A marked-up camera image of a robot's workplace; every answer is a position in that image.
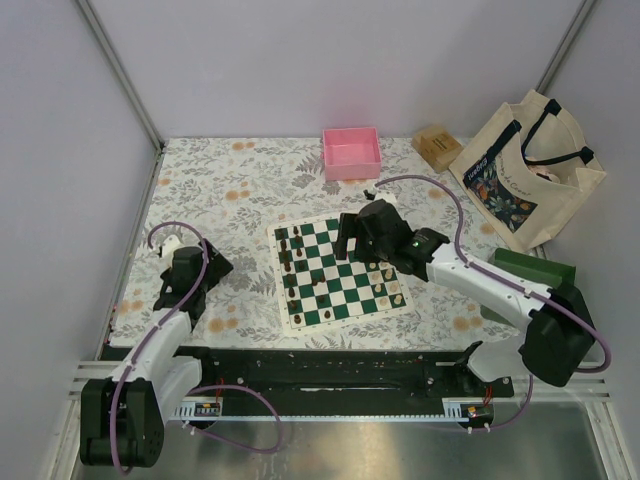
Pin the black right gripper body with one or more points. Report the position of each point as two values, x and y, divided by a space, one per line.
366 247

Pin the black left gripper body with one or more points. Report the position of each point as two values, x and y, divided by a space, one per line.
216 269

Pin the green white chess board mat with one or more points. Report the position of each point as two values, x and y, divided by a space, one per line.
328 293

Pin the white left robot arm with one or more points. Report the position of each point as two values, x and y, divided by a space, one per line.
123 416

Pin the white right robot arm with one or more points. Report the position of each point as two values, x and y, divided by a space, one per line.
555 329

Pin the floral patterned table mat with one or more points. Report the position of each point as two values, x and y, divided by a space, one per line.
231 191

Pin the pink plastic box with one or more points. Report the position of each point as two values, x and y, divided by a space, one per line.
351 154

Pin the small cardboard box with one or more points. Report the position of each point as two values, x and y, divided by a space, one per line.
437 147

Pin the beige canvas tote bag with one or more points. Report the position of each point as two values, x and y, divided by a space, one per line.
528 170

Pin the green metal tray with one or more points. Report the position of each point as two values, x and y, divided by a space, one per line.
539 270

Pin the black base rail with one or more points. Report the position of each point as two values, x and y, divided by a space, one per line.
324 368

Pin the aluminium frame rail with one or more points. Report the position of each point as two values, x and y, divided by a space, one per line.
430 401

